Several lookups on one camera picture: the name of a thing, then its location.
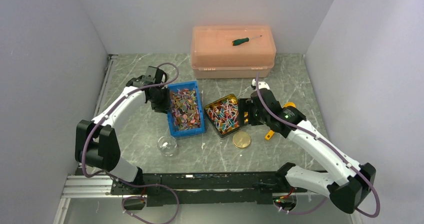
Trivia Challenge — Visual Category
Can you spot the gold round jar lid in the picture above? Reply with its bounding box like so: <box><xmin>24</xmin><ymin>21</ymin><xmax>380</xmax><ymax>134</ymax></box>
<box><xmin>232</xmin><ymin>131</ymin><xmax>251</xmax><ymax>149</ymax></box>

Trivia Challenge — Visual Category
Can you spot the clear glass jar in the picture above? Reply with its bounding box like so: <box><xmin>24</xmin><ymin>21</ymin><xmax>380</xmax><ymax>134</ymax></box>
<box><xmin>157</xmin><ymin>135</ymin><xmax>178</xmax><ymax>157</ymax></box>

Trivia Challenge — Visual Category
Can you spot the pink plastic storage box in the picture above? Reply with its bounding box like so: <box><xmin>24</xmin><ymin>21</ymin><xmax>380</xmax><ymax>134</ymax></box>
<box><xmin>191</xmin><ymin>25</ymin><xmax>277</xmax><ymax>79</ymax></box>

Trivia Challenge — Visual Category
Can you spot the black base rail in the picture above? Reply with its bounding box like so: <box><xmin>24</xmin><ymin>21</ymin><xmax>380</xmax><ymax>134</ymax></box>
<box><xmin>110</xmin><ymin>171</ymin><xmax>294</xmax><ymax>207</ymax></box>

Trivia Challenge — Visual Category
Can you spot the blue plastic candy bin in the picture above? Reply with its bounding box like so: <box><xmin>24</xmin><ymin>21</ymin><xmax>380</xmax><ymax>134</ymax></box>
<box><xmin>167</xmin><ymin>80</ymin><xmax>206</xmax><ymax>138</ymax></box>

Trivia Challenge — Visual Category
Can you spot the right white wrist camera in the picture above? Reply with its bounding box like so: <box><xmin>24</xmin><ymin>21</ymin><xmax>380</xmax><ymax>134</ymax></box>
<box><xmin>251</xmin><ymin>79</ymin><xmax>270</xmax><ymax>91</ymax></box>

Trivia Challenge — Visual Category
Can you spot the gold square candy tin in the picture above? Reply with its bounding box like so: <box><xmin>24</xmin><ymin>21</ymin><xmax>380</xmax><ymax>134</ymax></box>
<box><xmin>203</xmin><ymin>94</ymin><xmax>241</xmax><ymax>139</ymax></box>

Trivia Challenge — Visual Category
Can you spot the orange plastic scoop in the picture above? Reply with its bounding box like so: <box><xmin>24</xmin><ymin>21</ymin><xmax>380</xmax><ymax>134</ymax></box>
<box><xmin>264</xmin><ymin>102</ymin><xmax>296</xmax><ymax>141</ymax></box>

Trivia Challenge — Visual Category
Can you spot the green handled screwdriver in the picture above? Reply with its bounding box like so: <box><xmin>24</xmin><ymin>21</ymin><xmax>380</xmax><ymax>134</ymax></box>
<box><xmin>231</xmin><ymin>35</ymin><xmax>262</xmax><ymax>46</ymax></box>

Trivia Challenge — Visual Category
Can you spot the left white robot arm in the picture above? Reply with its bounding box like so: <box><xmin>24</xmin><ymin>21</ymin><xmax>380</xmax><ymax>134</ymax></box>
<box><xmin>74</xmin><ymin>64</ymin><xmax>174</xmax><ymax>194</ymax></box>

